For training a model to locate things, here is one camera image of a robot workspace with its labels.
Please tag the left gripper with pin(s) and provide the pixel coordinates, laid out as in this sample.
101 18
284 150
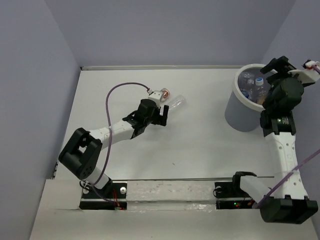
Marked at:
160 120

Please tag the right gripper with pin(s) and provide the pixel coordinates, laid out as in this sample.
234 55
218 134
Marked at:
283 67

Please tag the clear bottle white cap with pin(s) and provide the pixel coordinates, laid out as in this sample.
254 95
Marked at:
176 103

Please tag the small red-cap bottle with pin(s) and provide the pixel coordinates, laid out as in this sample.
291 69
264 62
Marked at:
165 94

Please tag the blue label water bottle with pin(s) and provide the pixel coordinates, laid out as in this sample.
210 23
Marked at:
258 90

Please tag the clear crushed bottle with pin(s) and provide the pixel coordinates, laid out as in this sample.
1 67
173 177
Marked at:
246 81

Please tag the orange juice bottle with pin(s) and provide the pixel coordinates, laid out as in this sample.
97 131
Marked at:
260 100

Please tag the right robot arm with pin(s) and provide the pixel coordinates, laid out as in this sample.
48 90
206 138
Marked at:
288 201

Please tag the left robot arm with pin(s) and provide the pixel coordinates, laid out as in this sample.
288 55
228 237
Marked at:
81 152

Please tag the white round bin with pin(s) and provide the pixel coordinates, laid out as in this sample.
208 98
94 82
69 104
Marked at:
241 113

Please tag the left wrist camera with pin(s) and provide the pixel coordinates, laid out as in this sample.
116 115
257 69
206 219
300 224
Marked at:
155 96

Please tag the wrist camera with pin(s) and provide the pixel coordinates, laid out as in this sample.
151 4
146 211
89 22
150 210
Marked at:
155 96
310 73

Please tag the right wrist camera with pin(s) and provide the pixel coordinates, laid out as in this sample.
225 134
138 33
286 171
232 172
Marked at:
310 73

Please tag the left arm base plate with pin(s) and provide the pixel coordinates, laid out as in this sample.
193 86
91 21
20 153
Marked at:
113 198

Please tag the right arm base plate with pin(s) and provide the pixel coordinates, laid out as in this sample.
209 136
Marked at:
242 197

